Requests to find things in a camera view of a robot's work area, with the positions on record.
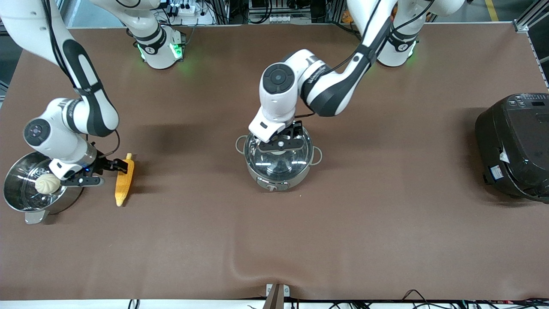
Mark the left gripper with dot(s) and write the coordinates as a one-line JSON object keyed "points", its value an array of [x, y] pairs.
{"points": [[296, 129]]}

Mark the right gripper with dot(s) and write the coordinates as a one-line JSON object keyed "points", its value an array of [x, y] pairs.
{"points": [[104, 164]]}

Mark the glass pot lid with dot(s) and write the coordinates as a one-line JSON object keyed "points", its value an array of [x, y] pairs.
{"points": [[279, 165]]}

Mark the yellow corn cob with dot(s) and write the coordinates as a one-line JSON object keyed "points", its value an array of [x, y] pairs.
{"points": [[123, 184]]}

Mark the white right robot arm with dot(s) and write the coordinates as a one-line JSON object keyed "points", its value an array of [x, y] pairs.
{"points": [[88, 98]]}

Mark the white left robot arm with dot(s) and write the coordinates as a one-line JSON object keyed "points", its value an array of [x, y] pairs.
{"points": [[334, 86]]}

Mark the grey-green steel cooking pot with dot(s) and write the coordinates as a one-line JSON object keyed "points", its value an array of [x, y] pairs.
{"points": [[274, 183]]}

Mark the white steamed bun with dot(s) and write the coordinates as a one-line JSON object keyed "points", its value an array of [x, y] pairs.
{"points": [[48, 183]]}

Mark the steel steamer basket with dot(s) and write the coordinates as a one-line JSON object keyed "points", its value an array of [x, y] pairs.
{"points": [[21, 193]]}

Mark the brown table cover mat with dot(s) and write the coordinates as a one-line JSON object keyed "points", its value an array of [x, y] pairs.
{"points": [[274, 240]]}

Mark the small white power strip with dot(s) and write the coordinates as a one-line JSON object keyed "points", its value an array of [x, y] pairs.
{"points": [[283, 18]]}

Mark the large white power strip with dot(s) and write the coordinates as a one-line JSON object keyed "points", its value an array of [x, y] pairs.
{"points": [[188, 12]]}

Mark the black electric rice cooker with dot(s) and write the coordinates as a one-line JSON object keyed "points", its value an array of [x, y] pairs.
{"points": [[514, 146]]}

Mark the aluminium frame profile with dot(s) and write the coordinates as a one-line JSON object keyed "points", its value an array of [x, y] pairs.
{"points": [[532, 17]]}

